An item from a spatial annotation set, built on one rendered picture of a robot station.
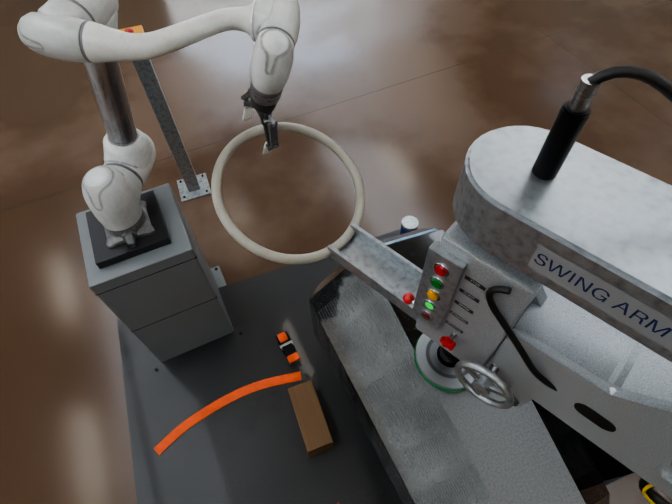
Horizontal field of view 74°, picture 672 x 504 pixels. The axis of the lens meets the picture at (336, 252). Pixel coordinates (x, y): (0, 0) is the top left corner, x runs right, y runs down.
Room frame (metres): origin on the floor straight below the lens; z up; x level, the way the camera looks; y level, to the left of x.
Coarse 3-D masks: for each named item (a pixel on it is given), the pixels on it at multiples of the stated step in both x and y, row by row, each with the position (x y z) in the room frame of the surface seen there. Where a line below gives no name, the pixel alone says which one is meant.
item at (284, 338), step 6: (276, 336) 0.97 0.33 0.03; (282, 336) 0.97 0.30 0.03; (288, 336) 0.97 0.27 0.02; (282, 342) 0.94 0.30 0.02; (288, 342) 0.93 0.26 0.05; (282, 348) 0.90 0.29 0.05; (288, 348) 0.89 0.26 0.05; (294, 348) 0.89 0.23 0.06; (288, 354) 0.86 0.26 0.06; (294, 354) 0.85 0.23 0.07; (288, 360) 0.82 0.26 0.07; (294, 360) 0.82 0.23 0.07
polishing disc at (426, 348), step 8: (424, 336) 0.58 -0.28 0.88; (424, 344) 0.55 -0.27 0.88; (432, 344) 0.55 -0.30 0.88; (416, 352) 0.53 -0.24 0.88; (424, 352) 0.52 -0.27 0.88; (432, 352) 0.52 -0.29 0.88; (416, 360) 0.50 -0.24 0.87; (424, 360) 0.50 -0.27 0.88; (432, 360) 0.50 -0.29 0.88; (424, 368) 0.47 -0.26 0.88; (432, 368) 0.47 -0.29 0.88; (440, 368) 0.47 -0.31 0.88; (448, 368) 0.47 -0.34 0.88; (432, 376) 0.45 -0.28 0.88; (440, 376) 0.45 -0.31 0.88; (448, 376) 0.45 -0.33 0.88; (440, 384) 0.42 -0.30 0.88; (448, 384) 0.42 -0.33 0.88; (456, 384) 0.42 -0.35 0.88
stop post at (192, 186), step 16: (144, 64) 2.05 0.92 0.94; (144, 80) 2.04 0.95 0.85; (160, 96) 2.06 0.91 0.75; (160, 112) 2.05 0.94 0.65; (176, 128) 2.06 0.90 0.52; (176, 144) 2.05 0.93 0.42; (176, 160) 2.04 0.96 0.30; (192, 176) 2.06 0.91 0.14; (192, 192) 2.03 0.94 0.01; (208, 192) 2.03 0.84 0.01
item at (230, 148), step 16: (256, 128) 1.14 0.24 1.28; (288, 128) 1.17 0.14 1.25; (304, 128) 1.17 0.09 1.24; (240, 144) 1.08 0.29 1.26; (336, 144) 1.14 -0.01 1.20; (224, 160) 1.01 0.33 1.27; (352, 160) 1.09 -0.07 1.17; (352, 176) 1.04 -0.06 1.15; (224, 208) 0.86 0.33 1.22; (224, 224) 0.81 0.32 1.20; (240, 240) 0.77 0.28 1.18; (272, 256) 0.73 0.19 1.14; (288, 256) 0.74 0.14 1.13; (304, 256) 0.74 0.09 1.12; (320, 256) 0.75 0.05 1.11
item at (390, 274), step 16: (352, 224) 0.86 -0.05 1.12; (352, 240) 0.83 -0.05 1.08; (368, 240) 0.81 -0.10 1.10; (336, 256) 0.75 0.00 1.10; (352, 256) 0.77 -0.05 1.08; (368, 256) 0.77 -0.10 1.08; (384, 256) 0.76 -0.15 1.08; (400, 256) 0.73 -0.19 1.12; (352, 272) 0.71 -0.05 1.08; (368, 272) 0.68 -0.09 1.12; (384, 272) 0.71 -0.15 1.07; (400, 272) 0.71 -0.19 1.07; (416, 272) 0.68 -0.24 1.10; (384, 288) 0.63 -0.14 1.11; (400, 288) 0.65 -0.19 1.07; (416, 288) 0.65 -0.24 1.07; (400, 304) 0.59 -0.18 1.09; (416, 320) 0.55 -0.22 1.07; (528, 400) 0.31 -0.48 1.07
